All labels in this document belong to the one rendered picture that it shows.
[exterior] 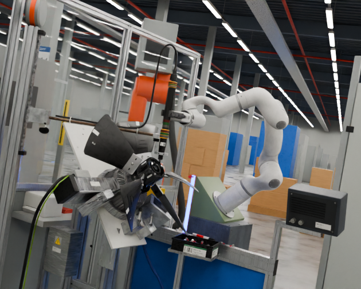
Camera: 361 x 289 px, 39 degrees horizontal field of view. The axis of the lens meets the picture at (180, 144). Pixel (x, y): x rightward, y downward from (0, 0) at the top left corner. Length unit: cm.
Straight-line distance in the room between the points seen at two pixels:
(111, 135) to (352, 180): 216
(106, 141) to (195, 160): 830
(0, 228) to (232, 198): 130
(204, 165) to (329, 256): 677
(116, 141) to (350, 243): 221
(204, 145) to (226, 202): 752
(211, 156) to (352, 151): 675
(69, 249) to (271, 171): 119
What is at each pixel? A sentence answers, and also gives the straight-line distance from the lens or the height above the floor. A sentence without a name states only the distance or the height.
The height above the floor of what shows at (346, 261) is 68.
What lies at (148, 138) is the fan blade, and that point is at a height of 135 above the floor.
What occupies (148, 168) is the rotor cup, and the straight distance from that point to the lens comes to 242.
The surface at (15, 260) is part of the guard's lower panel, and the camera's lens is 301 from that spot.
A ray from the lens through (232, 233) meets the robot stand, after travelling 302.
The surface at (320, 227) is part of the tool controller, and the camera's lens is 256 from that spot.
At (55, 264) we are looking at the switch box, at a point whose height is 67.
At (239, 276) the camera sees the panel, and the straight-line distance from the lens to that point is 278.
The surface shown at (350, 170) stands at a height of 135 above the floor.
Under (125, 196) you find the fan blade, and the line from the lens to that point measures 220.
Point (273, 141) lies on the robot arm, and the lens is 288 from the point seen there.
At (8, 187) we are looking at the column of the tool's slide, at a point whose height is 101.
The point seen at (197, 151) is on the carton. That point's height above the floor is 116.
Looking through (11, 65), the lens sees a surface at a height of 160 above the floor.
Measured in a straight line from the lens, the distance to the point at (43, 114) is 261.
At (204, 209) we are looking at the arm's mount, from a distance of 310.
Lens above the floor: 139
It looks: 1 degrees down
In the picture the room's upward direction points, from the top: 9 degrees clockwise
